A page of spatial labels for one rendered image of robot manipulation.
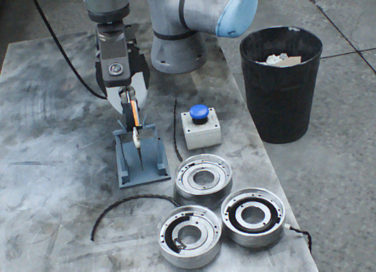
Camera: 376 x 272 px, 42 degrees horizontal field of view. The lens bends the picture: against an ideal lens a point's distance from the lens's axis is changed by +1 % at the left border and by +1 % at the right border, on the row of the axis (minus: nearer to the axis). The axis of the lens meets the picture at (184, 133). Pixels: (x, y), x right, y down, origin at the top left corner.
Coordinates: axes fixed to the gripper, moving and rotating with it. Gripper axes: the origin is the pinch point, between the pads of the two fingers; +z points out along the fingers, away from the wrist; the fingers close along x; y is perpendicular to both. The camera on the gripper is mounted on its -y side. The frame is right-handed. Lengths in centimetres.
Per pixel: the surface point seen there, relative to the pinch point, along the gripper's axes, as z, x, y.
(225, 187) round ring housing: 8.2, -13.9, -17.3
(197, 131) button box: 7.4, -12.1, -1.5
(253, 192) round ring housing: 8.7, -18.5, -19.2
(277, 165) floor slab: 92, -53, 68
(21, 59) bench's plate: 12, 29, 50
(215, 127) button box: 7.4, -15.8, -1.5
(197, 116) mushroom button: 4.9, -12.7, 0.1
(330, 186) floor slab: 92, -69, 51
